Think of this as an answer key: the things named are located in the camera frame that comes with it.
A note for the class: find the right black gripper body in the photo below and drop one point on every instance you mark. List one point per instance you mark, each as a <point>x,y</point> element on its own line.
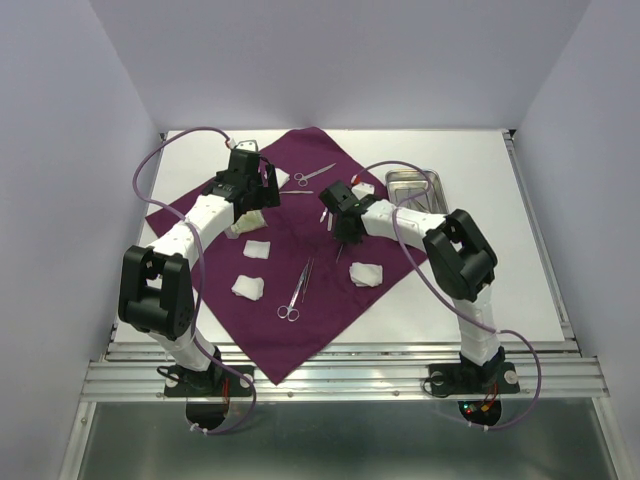
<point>341,233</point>

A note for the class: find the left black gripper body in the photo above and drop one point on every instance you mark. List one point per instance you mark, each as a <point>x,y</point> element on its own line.
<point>256,187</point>

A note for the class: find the steel forceps ring handled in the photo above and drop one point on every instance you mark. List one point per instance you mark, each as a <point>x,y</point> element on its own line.
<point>408,192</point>

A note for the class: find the stainless steel instrument tray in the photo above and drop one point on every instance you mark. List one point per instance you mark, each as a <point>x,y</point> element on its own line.
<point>429,182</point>

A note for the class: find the thin steel probe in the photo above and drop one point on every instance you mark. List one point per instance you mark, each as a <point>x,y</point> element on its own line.
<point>339,253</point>

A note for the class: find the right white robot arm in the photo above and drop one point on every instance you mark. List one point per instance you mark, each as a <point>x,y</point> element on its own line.
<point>461,260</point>

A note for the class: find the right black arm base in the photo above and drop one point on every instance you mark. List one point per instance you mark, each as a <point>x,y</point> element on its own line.
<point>467,378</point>

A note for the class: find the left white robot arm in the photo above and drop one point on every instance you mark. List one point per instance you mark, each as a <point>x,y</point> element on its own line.
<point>156,294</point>

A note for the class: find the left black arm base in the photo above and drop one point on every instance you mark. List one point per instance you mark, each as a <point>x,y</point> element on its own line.
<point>215,382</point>

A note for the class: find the purple surgical drape cloth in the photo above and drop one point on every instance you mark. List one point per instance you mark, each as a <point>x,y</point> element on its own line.
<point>285,291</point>

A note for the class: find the white gauze pad top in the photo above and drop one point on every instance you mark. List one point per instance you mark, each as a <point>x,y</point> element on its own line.
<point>282,177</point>

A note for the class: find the white gauze pad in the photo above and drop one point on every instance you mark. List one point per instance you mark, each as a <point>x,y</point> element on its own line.
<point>366,275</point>
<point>282,177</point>
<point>257,249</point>
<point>248,287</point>

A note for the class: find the steel scissors top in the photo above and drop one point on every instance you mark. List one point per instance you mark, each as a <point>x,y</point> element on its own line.
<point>303,179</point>

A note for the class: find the steel scissors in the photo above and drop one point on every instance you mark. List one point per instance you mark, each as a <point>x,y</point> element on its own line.
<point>303,179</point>
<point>289,311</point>

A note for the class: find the white gauze pad upper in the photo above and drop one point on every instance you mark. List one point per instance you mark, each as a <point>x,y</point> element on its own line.
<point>257,249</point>

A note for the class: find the white gauze pad right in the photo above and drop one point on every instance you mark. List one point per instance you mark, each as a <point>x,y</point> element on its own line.
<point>366,275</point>

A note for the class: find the white gauze pad lower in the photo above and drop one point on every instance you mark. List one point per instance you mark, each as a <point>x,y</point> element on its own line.
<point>248,287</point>

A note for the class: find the steel scissors bottom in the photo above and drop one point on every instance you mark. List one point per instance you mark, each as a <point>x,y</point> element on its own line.
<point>289,311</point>

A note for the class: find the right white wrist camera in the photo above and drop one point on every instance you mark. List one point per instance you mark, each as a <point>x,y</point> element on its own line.
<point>362,189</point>

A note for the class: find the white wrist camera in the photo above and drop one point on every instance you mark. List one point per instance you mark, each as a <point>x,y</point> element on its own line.
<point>362,189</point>
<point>247,144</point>

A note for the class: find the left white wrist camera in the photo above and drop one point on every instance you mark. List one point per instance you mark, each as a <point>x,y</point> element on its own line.
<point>247,144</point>

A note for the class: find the aluminium frame rail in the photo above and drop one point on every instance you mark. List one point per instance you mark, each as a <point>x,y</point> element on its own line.
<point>353,372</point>

